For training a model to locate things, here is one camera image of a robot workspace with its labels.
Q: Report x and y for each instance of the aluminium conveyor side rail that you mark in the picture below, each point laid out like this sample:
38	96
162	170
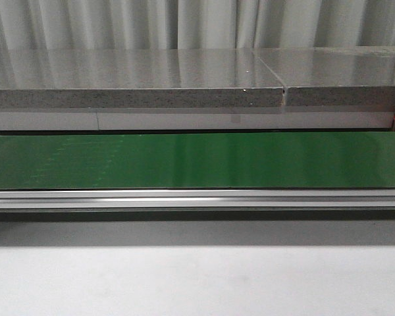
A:
198	199

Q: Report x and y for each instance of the green conveyor belt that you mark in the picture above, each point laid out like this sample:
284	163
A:
207	160

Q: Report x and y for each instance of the white counter base panel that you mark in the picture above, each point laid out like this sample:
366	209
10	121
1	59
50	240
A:
240	118

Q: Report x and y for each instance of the grey stone counter slab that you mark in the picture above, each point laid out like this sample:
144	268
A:
121	79

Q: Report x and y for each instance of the grey pleated curtain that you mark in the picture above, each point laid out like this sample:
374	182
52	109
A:
195	24

